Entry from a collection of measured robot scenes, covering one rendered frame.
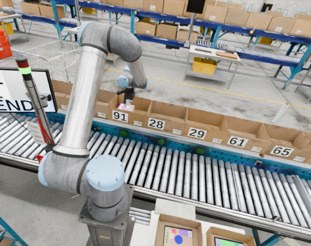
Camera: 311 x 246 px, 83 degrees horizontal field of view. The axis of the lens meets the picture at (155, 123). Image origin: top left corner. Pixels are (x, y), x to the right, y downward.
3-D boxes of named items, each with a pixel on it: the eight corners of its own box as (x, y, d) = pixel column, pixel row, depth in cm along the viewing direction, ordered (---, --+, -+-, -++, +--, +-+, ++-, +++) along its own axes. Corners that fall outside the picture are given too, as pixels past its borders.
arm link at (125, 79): (131, 78, 128) (135, 72, 138) (115, 75, 129) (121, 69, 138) (131, 90, 134) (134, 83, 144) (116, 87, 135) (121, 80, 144)
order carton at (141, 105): (107, 120, 181) (107, 106, 170) (117, 105, 204) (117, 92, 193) (144, 128, 178) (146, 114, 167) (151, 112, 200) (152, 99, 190)
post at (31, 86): (53, 175, 149) (13, 78, 94) (57, 171, 152) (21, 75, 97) (67, 179, 148) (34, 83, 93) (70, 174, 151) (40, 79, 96)
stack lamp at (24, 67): (17, 72, 91) (13, 61, 87) (25, 69, 95) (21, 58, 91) (26, 74, 91) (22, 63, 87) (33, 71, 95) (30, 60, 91)
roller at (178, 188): (174, 199, 141) (175, 196, 138) (179, 152, 182) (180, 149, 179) (180, 201, 141) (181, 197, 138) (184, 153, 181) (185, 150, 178)
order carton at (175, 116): (144, 128, 178) (145, 114, 167) (150, 112, 200) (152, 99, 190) (182, 136, 174) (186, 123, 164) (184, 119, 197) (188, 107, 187)
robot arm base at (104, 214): (122, 225, 79) (122, 215, 73) (81, 218, 79) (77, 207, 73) (131, 187, 94) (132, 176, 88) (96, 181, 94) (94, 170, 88)
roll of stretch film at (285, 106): (276, 121, 384) (290, 101, 352) (278, 124, 375) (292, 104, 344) (271, 119, 385) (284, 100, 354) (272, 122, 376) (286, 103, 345)
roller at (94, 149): (75, 174, 148) (74, 171, 145) (102, 134, 188) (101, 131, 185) (81, 176, 148) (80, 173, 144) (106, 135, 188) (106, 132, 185)
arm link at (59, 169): (72, 200, 68) (113, 16, 71) (30, 190, 69) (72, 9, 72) (89, 188, 83) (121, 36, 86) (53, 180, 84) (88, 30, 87)
